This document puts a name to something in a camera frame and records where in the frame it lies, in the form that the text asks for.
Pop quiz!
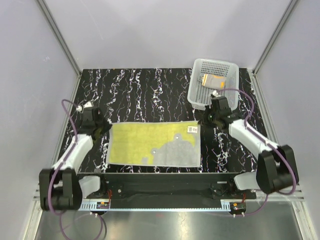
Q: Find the orange towel with grey pattern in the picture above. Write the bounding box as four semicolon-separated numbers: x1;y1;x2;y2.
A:
201;74;227;90

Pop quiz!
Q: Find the yellow and grey towel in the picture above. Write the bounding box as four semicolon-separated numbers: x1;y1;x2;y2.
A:
106;121;201;168

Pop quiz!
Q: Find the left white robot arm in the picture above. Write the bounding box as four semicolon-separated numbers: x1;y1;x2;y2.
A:
39;106;112;214

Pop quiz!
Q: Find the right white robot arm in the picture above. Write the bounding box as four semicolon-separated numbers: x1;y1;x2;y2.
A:
199;96;299;199

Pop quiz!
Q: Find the white perforated plastic basket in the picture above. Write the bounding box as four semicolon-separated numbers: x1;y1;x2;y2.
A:
187;58;239;111

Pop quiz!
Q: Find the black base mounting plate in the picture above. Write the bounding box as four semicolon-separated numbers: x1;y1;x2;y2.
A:
82;173;257;206

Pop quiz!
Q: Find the left connector block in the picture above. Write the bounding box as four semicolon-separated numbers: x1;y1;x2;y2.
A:
96;201;110;211

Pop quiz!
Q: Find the connector block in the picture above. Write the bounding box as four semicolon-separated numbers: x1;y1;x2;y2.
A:
230;202;247;213
96;201;110;211

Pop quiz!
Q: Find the right connector block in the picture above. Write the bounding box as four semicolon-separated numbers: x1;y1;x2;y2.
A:
230;202;247;213

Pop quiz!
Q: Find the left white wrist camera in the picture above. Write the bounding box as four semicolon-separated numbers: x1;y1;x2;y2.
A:
76;101;94;113

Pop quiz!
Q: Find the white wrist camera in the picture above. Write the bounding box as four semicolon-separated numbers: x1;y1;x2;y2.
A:
211;90;221;98
76;101;94;113

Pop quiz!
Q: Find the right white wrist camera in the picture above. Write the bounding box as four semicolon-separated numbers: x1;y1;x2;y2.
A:
211;90;221;98

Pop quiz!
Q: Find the white slotted cable duct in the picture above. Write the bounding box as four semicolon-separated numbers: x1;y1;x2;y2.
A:
78;200;231;212

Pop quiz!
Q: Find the aluminium cross rail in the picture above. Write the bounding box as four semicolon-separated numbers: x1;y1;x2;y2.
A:
33;181;305;201

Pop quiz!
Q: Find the left aluminium frame post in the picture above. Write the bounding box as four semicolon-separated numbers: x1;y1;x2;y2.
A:
35;0;82;77

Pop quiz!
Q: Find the aluminium frame post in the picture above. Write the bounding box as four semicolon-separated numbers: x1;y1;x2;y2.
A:
252;0;300;77
35;0;82;77

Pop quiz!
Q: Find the right aluminium frame post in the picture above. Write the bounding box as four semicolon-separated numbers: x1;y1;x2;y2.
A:
252;0;300;77

